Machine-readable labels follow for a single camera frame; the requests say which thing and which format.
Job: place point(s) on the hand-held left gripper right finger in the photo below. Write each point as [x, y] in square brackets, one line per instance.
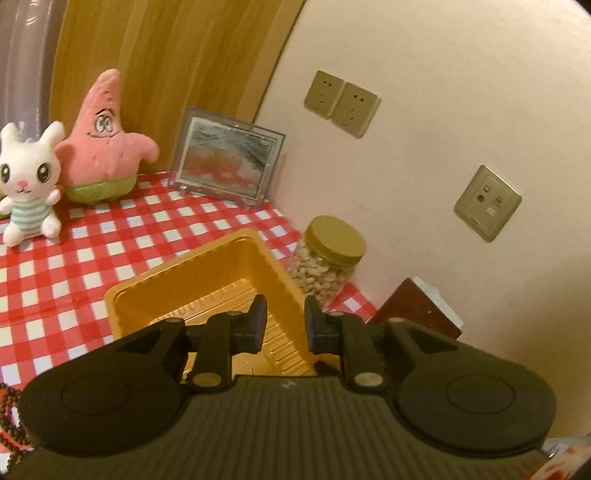
[310, 325]

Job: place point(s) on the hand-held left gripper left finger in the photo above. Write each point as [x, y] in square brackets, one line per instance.
[256, 325]

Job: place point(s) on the gold plastic tray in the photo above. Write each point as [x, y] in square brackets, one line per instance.
[221, 272]

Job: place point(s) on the nut jar with gold lid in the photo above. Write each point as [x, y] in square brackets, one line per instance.
[323, 263]

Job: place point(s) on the dark brown box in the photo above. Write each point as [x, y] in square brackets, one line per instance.
[411, 302]

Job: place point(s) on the red white checked tablecloth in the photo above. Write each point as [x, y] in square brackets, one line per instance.
[92, 272]

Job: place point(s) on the pink starfish plush toy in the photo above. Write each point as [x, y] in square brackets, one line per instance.
[104, 134]

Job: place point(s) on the white bunny plush toy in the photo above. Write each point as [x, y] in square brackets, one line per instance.
[27, 184]

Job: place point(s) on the wooden door panel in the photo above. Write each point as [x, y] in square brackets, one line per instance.
[175, 60]

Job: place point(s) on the sheer grey curtain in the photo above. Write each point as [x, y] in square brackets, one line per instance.
[23, 60]

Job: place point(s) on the clear acrylic picture frame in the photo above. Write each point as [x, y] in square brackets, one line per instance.
[226, 157]

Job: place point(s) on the beige wall data socket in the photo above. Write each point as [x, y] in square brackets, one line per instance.
[487, 203]

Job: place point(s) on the beige wall power socket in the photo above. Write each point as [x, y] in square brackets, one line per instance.
[323, 93]
[355, 108]

